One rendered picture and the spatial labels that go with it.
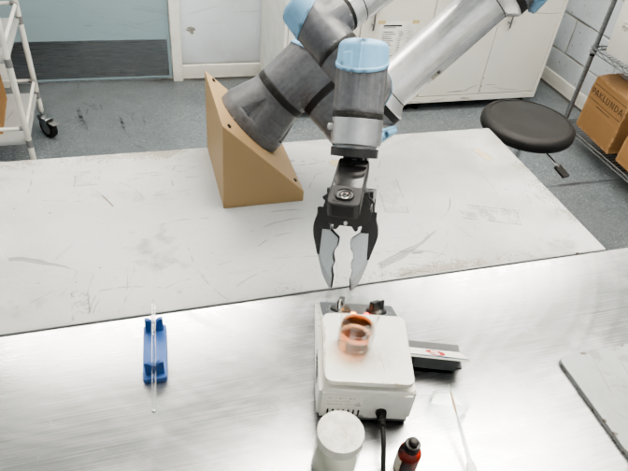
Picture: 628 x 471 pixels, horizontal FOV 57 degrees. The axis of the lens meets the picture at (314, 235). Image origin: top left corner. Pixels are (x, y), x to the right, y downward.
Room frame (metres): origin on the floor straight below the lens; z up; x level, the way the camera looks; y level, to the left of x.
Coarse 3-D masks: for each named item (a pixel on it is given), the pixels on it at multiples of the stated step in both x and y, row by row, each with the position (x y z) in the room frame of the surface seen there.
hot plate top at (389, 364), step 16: (336, 320) 0.56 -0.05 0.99; (384, 320) 0.57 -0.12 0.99; (400, 320) 0.57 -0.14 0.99; (384, 336) 0.54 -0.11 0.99; (400, 336) 0.54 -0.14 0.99; (336, 352) 0.50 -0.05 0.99; (384, 352) 0.51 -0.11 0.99; (400, 352) 0.51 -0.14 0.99; (336, 368) 0.47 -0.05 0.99; (352, 368) 0.48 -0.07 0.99; (368, 368) 0.48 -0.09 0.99; (384, 368) 0.48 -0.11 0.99; (400, 368) 0.49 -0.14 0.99; (336, 384) 0.45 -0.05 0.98; (352, 384) 0.46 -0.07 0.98; (368, 384) 0.46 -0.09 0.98; (384, 384) 0.46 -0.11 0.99; (400, 384) 0.46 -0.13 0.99
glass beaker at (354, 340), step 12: (348, 300) 0.53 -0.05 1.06; (360, 300) 0.54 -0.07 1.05; (372, 300) 0.54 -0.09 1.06; (348, 312) 0.54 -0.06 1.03; (360, 312) 0.54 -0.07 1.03; (372, 312) 0.53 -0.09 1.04; (348, 324) 0.50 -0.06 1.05; (360, 324) 0.49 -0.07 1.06; (372, 324) 0.50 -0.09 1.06; (336, 336) 0.51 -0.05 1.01; (348, 336) 0.49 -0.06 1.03; (360, 336) 0.49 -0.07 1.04; (372, 336) 0.50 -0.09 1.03; (348, 348) 0.49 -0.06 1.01; (360, 348) 0.49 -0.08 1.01
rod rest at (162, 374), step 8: (144, 320) 0.56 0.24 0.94; (160, 320) 0.57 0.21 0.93; (144, 328) 0.57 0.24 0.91; (160, 328) 0.57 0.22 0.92; (144, 336) 0.55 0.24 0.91; (160, 336) 0.55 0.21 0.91; (144, 344) 0.54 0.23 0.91; (160, 344) 0.54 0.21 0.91; (144, 352) 0.52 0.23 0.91; (160, 352) 0.53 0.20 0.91; (144, 360) 0.51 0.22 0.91; (160, 360) 0.49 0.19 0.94; (144, 368) 0.49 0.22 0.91; (160, 368) 0.49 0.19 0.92; (144, 376) 0.48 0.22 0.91; (160, 376) 0.49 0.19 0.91
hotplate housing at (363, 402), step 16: (320, 304) 0.64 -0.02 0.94; (320, 320) 0.58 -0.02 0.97; (320, 336) 0.54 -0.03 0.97; (320, 352) 0.52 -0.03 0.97; (320, 368) 0.49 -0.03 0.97; (320, 384) 0.46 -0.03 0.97; (320, 400) 0.45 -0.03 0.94; (336, 400) 0.45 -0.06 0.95; (352, 400) 0.45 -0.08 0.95; (368, 400) 0.45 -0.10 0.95; (384, 400) 0.46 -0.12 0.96; (400, 400) 0.46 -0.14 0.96; (320, 416) 0.45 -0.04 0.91; (368, 416) 0.46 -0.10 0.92; (384, 416) 0.45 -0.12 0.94; (400, 416) 0.46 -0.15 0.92
